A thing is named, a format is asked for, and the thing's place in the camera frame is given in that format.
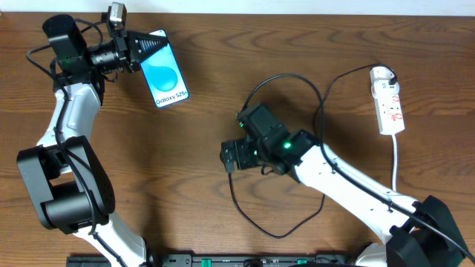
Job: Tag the white USB charger adapter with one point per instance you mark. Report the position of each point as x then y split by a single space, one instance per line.
380 76

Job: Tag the blue Galaxy smartphone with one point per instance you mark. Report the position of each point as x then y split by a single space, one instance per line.
163 75

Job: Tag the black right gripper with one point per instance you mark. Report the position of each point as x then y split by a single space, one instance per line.
228 156

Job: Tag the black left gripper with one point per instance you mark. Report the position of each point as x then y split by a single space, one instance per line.
123 52

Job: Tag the white power strip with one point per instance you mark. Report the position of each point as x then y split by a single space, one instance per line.
388 107

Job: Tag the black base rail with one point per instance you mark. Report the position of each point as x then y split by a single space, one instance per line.
228 260

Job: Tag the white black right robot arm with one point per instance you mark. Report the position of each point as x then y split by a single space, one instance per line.
412 233

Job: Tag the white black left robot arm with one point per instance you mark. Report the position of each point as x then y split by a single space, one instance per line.
67 184

